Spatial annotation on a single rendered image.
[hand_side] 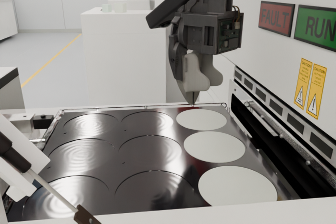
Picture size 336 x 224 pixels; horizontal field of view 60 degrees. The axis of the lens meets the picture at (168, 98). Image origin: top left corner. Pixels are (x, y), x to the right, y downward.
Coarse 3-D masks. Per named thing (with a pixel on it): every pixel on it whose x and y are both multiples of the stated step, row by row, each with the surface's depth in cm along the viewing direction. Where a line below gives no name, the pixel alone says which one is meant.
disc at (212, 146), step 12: (204, 132) 53; (216, 132) 53; (192, 144) 49; (204, 144) 49; (216, 144) 49; (228, 144) 49; (240, 144) 49; (204, 156) 45; (216, 156) 45; (228, 156) 45; (240, 156) 45
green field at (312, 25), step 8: (304, 8) 39; (304, 16) 39; (312, 16) 38; (320, 16) 36; (328, 16) 35; (296, 24) 41; (304, 24) 39; (312, 24) 38; (320, 24) 36; (328, 24) 35; (296, 32) 42; (304, 32) 40; (312, 32) 38; (320, 32) 36; (328, 32) 35; (312, 40) 38; (320, 40) 36; (328, 40) 35
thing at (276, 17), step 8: (264, 8) 51; (272, 8) 48; (280, 8) 46; (288, 8) 43; (264, 16) 52; (272, 16) 49; (280, 16) 46; (288, 16) 44; (264, 24) 52; (272, 24) 49; (280, 24) 46; (288, 24) 44
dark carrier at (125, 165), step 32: (64, 128) 55; (96, 128) 55; (128, 128) 55; (160, 128) 55; (224, 128) 54; (64, 160) 44; (96, 160) 44; (128, 160) 44; (160, 160) 44; (192, 160) 44; (256, 160) 44; (64, 192) 38; (96, 192) 38; (128, 192) 38; (160, 192) 38; (192, 192) 38; (288, 192) 37
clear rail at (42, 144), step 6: (60, 114) 60; (54, 120) 57; (48, 126) 55; (54, 126) 55; (48, 132) 52; (42, 138) 50; (48, 138) 51; (42, 144) 48; (42, 150) 47; (6, 198) 36; (6, 204) 35; (12, 204) 36; (6, 210) 34; (6, 216) 34
